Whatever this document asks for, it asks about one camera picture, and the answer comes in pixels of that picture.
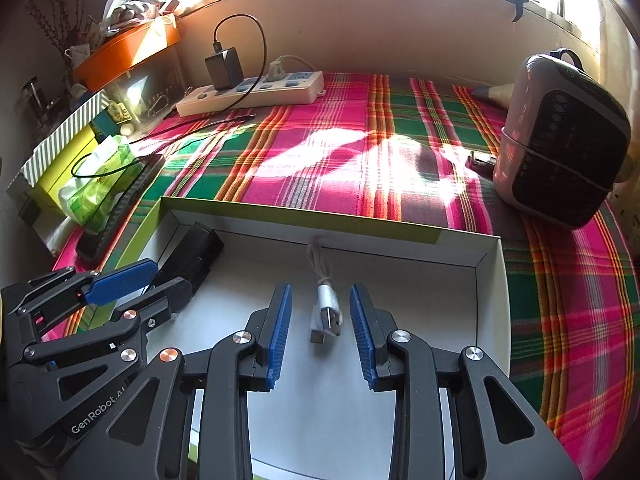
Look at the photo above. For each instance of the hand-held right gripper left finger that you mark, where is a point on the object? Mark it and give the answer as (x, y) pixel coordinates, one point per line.
(277, 335)

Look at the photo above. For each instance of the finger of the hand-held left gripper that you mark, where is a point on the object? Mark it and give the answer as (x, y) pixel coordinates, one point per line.
(165, 300)
(122, 280)

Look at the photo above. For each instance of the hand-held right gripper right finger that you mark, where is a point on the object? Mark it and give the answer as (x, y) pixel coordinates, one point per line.
(362, 340)

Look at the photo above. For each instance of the black stapler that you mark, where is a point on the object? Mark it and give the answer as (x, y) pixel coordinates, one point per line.
(195, 250)

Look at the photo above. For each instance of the green and white cardboard box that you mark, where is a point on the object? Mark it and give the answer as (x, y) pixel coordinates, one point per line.
(425, 310)

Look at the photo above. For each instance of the black tablet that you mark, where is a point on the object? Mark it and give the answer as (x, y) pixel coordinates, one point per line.
(115, 220)

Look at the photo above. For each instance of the green tissue pack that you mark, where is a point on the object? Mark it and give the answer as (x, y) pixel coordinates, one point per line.
(100, 185)

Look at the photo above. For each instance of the yellow-green box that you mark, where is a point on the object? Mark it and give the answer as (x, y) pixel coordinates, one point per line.
(55, 175)

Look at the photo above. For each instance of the small green printed box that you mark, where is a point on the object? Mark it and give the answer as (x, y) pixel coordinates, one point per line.
(115, 112)

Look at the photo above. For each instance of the pink plaid blanket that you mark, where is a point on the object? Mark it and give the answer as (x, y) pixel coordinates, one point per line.
(350, 160)

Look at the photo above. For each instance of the clear glass tank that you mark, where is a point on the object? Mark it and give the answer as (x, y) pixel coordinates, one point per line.
(145, 92)

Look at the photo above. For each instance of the orange storage bin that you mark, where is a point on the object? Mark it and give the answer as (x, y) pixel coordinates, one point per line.
(125, 52)

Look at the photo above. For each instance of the white mug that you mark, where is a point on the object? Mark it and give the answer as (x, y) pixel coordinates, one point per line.
(79, 54)

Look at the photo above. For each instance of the black charger adapter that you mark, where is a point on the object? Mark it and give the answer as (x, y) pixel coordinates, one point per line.
(224, 67)

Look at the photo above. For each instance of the white power strip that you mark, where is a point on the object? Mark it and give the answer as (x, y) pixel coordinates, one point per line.
(280, 92)

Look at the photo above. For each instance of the dried flower branches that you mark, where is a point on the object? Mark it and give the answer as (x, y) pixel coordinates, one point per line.
(50, 20)

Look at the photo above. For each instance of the pink portable heater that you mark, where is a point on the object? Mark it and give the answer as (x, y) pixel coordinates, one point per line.
(565, 160)

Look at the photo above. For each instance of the white plastic bags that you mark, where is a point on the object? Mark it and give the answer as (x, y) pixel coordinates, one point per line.
(125, 0)

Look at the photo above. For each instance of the heart print curtain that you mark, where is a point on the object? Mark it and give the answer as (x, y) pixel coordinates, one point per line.
(625, 205)

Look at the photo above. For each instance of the black window hook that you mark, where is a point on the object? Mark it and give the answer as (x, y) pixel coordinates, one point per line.
(520, 2)

